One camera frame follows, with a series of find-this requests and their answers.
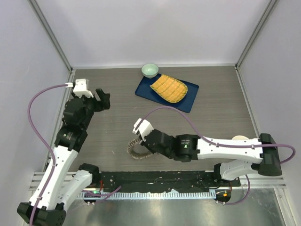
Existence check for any yellow woven bamboo mat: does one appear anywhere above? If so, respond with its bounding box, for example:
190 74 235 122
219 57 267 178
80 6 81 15
150 74 188 103

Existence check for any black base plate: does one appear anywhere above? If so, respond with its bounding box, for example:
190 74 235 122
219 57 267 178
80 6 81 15
82 170 241 193

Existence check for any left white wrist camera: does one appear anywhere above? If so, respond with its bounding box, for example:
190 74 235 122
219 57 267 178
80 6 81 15
65 79 94 98

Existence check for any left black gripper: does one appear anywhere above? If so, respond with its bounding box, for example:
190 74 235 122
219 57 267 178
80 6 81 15
72 89 110 129

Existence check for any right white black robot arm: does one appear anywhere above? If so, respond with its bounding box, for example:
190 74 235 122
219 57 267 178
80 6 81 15
139 129 282 186

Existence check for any dark blue tray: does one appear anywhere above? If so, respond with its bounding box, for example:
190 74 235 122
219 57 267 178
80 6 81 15
135 73 199 113

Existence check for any slotted white cable duct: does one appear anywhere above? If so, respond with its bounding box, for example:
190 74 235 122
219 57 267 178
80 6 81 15
77 189 216 201

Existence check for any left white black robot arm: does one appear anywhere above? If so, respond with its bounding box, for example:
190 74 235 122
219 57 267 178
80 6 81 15
17 89 111 226

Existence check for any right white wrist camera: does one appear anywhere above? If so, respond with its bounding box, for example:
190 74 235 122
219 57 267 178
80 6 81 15
132 118 154 141

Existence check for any light green ceramic bowl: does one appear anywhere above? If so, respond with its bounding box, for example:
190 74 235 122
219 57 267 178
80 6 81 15
141 63 159 79

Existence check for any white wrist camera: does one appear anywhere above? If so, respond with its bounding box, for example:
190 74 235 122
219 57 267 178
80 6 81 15
132 118 154 141
65 79 94 98

